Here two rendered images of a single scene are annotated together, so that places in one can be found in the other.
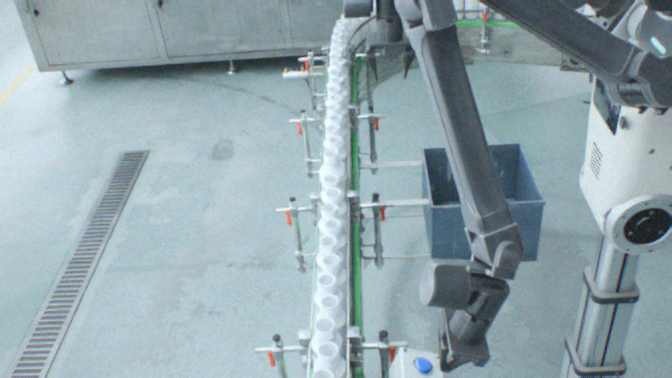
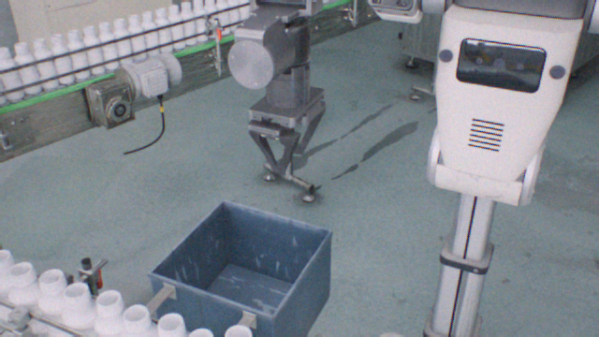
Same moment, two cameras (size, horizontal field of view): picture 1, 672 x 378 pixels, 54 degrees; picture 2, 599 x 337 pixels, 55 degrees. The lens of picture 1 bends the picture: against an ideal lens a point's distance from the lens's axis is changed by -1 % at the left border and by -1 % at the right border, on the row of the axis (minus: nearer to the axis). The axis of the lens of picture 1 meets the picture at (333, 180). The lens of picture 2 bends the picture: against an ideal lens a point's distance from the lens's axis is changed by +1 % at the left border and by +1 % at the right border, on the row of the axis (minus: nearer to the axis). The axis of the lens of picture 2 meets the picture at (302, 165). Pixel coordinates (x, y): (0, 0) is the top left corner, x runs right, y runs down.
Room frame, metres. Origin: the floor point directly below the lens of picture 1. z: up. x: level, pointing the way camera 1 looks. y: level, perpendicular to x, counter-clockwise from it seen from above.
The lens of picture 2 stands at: (1.10, 0.48, 1.81)
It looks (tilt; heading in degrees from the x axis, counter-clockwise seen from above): 32 degrees down; 291
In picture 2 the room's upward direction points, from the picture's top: straight up
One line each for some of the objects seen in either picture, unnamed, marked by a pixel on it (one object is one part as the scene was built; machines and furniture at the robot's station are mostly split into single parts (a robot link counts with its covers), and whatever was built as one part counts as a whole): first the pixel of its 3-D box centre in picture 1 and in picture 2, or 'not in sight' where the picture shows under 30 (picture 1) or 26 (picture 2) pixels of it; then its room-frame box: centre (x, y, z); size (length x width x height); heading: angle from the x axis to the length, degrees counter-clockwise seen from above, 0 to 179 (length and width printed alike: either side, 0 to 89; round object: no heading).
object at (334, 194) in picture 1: (335, 219); not in sight; (1.26, 0.00, 1.08); 0.06 x 0.06 x 0.17
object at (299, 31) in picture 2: (386, 2); (285, 41); (1.36, -0.15, 1.57); 0.07 x 0.06 x 0.07; 87
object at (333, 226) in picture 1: (335, 252); not in sight; (1.14, 0.01, 1.08); 0.06 x 0.06 x 0.17
